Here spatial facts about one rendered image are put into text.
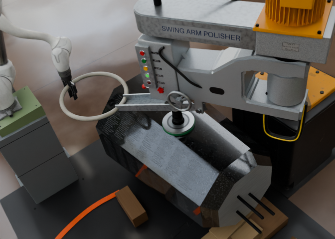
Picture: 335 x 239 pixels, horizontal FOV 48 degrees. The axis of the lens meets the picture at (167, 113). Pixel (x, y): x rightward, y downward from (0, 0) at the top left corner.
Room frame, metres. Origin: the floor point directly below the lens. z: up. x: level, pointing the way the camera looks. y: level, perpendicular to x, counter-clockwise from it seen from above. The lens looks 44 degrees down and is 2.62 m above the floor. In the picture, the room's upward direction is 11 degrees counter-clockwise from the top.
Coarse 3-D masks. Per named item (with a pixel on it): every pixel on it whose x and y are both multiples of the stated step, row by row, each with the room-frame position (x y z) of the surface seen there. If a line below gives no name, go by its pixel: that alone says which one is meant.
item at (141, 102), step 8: (128, 96) 2.00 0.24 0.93; (136, 96) 1.96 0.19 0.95; (144, 96) 1.93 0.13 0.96; (128, 104) 1.88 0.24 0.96; (136, 104) 1.84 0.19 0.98; (144, 104) 1.81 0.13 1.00; (152, 104) 1.77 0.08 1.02; (160, 104) 1.74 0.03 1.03; (168, 104) 1.70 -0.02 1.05; (184, 104) 1.64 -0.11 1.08; (192, 104) 1.61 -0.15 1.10; (200, 112) 1.55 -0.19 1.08
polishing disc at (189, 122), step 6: (168, 114) 1.82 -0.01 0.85; (186, 114) 1.79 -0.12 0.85; (168, 120) 1.77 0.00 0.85; (186, 120) 1.73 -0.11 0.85; (192, 120) 1.72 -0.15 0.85; (168, 126) 1.71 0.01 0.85; (174, 126) 1.70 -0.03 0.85; (180, 126) 1.69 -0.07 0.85; (186, 126) 1.68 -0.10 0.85; (192, 126) 1.68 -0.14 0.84; (168, 132) 1.67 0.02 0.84; (174, 132) 1.65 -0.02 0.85; (180, 132) 1.64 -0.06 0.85
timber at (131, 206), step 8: (120, 192) 1.80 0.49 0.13; (128, 192) 1.78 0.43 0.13; (120, 200) 1.72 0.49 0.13; (128, 200) 1.71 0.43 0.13; (136, 200) 1.69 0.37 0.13; (128, 208) 1.64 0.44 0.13; (136, 208) 1.62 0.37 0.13; (128, 216) 1.62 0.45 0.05; (136, 216) 1.56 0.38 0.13; (144, 216) 1.57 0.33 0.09; (136, 224) 1.54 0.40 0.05
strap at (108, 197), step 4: (108, 196) 1.86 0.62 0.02; (112, 196) 1.86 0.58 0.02; (100, 200) 1.84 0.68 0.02; (104, 200) 1.83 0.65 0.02; (108, 200) 1.83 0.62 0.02; (96, 204) 1.81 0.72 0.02; (100, 204) 1.80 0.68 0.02; (88, 208) 1.79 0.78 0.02; (92, 208) 1.78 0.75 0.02; (84, 212) 1.76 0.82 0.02; (88, 212) 1.75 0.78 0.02; (80, 216) 1.73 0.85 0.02; (76, 220) 1.70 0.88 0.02; (68, 224) 1.68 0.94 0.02; (72, 224) 1.67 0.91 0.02; (64, 228) 1.65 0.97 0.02; (68, 228) 1.64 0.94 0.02; (60, 232) 1.62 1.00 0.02; (64, 232) 1.61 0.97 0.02; (60, 236) 1.58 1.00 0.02
